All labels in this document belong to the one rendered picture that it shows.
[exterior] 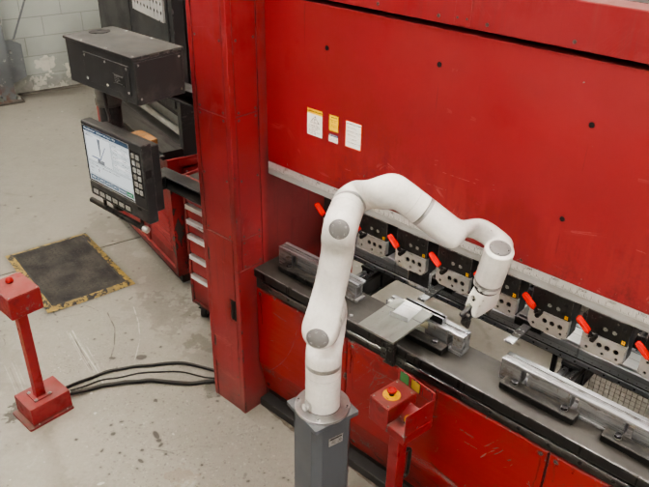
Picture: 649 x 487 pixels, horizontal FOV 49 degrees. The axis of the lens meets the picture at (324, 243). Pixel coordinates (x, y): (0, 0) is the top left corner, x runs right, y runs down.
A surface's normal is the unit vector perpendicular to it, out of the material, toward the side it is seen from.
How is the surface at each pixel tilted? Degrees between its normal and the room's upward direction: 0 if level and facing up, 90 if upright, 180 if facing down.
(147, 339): 0
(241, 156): 90
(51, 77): 90
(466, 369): 0
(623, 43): 90
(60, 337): 0
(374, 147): 90
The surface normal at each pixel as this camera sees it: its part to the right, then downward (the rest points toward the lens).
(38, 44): 0.57, 0.42
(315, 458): -0.19, 0.48
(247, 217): 0.73, 0.35
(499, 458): -0.68, 0.36
